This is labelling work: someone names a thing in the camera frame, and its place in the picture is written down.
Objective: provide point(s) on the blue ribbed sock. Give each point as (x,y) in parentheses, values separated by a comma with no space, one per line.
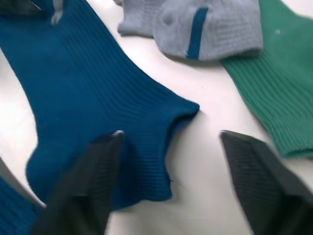
(14,208)
(80,98)

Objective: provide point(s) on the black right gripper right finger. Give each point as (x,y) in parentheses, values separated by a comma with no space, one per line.
(266,193)

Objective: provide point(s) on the grey sock with blue stripe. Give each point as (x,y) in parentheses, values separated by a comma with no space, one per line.
(195,27)

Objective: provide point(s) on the green ribbed sock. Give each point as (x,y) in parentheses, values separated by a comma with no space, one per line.
(281,85)

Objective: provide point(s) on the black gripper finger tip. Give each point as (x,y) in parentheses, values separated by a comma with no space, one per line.
(19,6)

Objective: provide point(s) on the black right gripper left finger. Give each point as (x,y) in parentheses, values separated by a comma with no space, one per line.
(83,191)

